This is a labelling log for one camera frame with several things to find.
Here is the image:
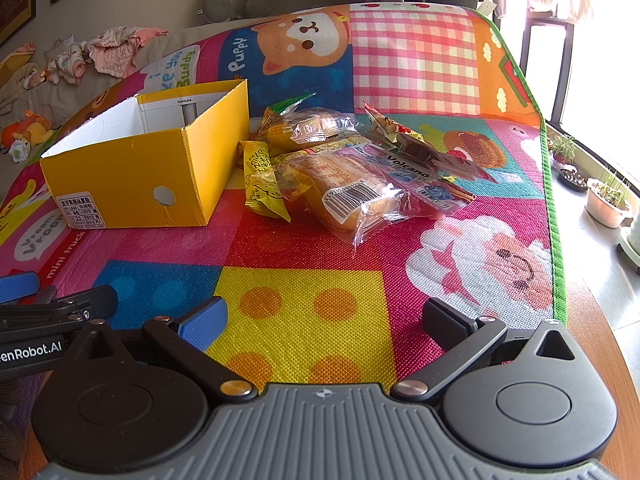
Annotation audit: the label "yellow cardboard box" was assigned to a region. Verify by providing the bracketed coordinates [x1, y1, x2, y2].
[39, 79, 250, 229]

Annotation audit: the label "grey sofa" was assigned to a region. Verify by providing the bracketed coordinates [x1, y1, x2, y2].
[0, 15, 281, 171]

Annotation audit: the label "yellow snack packet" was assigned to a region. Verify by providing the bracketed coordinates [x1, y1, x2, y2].
[270, 135, 373, 163]
[239, 140, 292, 223]

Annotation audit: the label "small green potted plant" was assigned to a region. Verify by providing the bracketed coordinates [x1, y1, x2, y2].
[547, 134, 577, 166]

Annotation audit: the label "dark shallow plant dish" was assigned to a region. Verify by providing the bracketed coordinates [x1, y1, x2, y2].
[558, 167, 591, 193]

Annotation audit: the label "colourful cartoon play mat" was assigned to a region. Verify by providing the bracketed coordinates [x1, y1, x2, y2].
[0, 2, 568, 396]

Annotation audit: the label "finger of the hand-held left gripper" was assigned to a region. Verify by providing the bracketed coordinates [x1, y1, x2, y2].
[0, 271, 40, 304]
[0, 285, 119, 334]

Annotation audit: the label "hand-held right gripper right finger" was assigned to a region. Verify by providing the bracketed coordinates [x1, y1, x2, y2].
[391, 297, 583, 404]

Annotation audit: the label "white pink baby clothes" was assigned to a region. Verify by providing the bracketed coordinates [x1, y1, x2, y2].
[46, 40, 96, 86]

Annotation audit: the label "yellow green snack bag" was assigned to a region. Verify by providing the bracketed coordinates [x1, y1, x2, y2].
[256, 91, 317, 153]

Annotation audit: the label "pink biscuit packet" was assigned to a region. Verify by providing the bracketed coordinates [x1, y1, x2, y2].
[345, 142, 476, 217]

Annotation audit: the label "orange plush toy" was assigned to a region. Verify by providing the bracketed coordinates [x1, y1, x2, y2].
[0, 109, 57, 163]

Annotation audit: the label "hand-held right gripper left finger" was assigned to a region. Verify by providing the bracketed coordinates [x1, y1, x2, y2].
[75, 296, 259, 404]

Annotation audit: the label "cartoon print snack packet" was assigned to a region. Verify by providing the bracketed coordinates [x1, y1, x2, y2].
[362, 102, 426, 148]

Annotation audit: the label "dark window frame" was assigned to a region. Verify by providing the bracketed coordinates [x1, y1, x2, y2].
[519, 14, 576, 128]

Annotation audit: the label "beige crumpled clothes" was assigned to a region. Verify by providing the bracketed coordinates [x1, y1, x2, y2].
[0, 62, 42, 111]

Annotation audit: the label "white flower pot with plants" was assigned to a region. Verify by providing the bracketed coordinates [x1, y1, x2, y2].
[585, 167, 634, 229]

